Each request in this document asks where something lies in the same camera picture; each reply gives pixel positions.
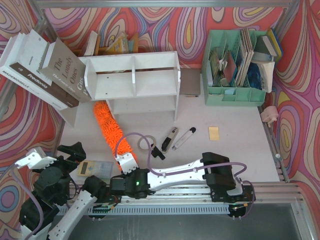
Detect orange microfiber duster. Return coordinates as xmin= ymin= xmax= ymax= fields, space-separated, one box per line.
xmin=93 ymin=100 xmax=136 ymax=158

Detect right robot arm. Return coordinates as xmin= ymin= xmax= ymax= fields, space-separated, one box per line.
xmin=110 ymin=152 xmax=256 ymax=204

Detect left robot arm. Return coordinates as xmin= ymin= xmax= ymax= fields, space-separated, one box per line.
xmin=16 ymin=142 xmax=108 ymax=240

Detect white wooden bookshelf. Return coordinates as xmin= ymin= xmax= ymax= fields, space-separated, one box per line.
xmin=80 ymin=51 xmax=181 ymax=119

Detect black T-shaped plastic part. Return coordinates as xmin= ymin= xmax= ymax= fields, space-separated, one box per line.
xmin=151 ymin=146 xmax=166 ymax=161

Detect black white stapler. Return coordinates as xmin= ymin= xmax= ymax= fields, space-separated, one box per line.
xmin=161 ymin=127 xmax=179 ymax=153

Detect brown book Fredonia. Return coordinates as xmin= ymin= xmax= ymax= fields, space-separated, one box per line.
xmin=10 ymin=62 xmax=79 ymax=108

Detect white marker black cap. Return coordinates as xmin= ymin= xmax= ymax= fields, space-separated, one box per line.
xmin=172 ymin=127 xmax=196 ymax=151

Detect grey book The Lonely Ones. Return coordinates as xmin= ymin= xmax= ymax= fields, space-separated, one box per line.
xmin=39 ymin=38 xmax=91 ymax=103

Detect yellow sticky note pad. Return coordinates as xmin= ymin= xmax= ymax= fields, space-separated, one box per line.
xmin=208 ymin=126 xmax=220 ymax=141

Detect white book Mademoiselle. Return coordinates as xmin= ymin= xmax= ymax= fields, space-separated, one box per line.
xmin=0 ymin=30 xmax=69 ymax=110

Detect wooden rack with books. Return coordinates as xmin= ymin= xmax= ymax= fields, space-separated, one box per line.
xmin=79 ymin=31 xmax=139 ymax=57

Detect grey notebook with pencil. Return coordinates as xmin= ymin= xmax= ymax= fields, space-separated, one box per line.
xmin=179 ymin=68 xmax=201 ymax=96

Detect pink piggy figurine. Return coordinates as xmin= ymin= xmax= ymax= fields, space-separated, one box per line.
xmin=260 ymin=105 xmax=279 ymax=128

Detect mint green desk organizer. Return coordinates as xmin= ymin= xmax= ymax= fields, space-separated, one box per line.
xmin=201 ymin=28 xmax=266 ymax=107

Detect white paperback book stack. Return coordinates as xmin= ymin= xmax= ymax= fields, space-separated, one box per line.
xmin=247 ymin=60 xmax=275 ymax=93

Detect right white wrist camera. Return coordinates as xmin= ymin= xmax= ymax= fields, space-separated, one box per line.
xmin=115 ymin=152 xmax=139 ymax=175

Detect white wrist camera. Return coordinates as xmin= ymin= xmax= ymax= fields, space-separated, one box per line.
xmin=14 ymin=146 xmax=57 ymax=170
xmin=115 ymin=152 xmax=139 ymax=175

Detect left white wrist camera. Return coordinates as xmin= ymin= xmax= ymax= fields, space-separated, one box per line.
xmin=14 ymin=146 xmax=57 ymax=170

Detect clear tape ring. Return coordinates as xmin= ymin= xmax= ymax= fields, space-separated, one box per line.
xmin=137 ymin=134 xmax=157 ymax=152

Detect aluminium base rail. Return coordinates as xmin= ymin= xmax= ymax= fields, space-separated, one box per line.
xmin=57 ymin=183 xmax=304 ymax=220

